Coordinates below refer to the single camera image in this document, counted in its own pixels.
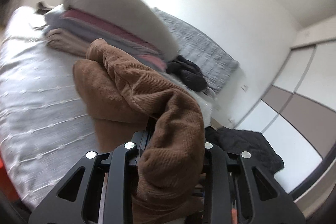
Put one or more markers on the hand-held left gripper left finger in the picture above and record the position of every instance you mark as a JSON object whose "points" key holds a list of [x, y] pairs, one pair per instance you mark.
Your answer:
{"points": [[123, 158]]}

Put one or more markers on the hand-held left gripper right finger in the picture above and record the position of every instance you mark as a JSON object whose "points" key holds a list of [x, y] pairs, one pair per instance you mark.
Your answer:
{"points": [[212, 161]]}

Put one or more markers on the brown jacket with fleece collar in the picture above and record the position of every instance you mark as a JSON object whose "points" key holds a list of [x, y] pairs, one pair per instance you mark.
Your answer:
{"points": [[126, 87]]}

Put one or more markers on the stack of folded clothes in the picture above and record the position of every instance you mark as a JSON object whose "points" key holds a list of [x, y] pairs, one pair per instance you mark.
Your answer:
{"points": [[78, 29]]}

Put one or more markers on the black cloth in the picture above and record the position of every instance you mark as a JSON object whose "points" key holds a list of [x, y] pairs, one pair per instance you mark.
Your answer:
{"points": [[244, 148]]}

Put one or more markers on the black puffer jacket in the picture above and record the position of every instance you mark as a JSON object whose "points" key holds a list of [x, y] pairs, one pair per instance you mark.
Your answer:
{"points": [[189, 71]]}

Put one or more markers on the bed with grey bedspread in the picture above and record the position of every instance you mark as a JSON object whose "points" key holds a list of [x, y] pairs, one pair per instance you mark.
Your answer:
{"points": [[39, 108]]}

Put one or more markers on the white and taupe wardrobe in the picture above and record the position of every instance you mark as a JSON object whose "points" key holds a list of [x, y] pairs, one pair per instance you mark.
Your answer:
{"points": [[296, 108]]}

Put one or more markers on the pink folded blanket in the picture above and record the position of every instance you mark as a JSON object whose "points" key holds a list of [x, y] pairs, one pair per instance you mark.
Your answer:
{"points": [[157, 62]]}

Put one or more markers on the grey padded headboard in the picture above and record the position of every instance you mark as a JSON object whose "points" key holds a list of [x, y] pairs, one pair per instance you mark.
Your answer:
{"points": [[199, 45]]}

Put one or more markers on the red box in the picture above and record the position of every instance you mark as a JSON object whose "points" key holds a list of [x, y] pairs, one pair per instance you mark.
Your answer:
{"points": [[6, 179]]}

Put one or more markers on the beige folded blanket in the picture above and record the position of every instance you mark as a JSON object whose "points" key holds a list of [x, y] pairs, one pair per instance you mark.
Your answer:
{"points": [[65, 41]]}

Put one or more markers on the maroon folded blanket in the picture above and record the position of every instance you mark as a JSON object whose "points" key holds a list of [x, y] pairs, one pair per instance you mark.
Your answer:
{"points": [[105, 23]]}

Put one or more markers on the large grey pillow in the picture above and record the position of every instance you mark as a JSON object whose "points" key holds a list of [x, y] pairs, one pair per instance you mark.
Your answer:
{"points": [[118, 3]]}

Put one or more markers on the white wall socket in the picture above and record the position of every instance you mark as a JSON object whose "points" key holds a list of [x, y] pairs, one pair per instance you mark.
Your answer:
{"points": [[231, 120], [245, 87]]}

